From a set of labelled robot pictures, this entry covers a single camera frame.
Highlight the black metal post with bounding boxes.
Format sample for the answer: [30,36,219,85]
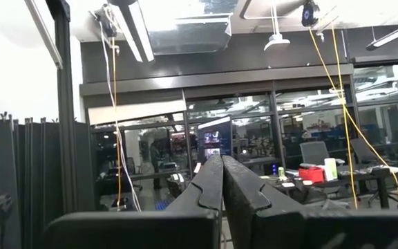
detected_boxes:
[45,0,79,214]

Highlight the dark display screen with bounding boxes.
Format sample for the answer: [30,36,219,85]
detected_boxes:
[198,116,234,163]

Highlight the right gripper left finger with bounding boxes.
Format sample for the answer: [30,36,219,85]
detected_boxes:
[166,155,225,249]

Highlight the white hanging cable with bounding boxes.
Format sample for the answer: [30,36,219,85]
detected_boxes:
[97,20,142,212]

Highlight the white green carton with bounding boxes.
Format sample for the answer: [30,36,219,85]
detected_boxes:
[324,158,339,182]

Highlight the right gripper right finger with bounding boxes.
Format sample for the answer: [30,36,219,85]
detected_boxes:
[222,155,305,249]

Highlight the white ceiling lamp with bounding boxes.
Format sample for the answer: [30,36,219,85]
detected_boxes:
[263,6,292,53]

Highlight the red storage bin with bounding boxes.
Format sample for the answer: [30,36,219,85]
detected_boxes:
[298,166,325,183]

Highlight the yellow extension cable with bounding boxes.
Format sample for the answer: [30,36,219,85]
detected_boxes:
[307,27,398,210]
[330,24,359,211]
[111,36,123,210]

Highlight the black office desk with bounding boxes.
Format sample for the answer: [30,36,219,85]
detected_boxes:
[260,165,398,210]

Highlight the grey office chair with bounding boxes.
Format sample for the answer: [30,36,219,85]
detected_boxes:
[350,138,398,208]
[299,140,345,167]

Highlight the black cable reel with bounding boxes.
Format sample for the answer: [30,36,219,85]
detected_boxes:
[301,0,321,28]

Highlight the long ceiling light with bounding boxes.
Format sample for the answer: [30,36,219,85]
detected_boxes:
[365,19,398,52]
[108,0,155,63]
[24,0,64,70]

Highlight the person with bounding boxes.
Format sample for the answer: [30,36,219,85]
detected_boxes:
[149,138,162,190]

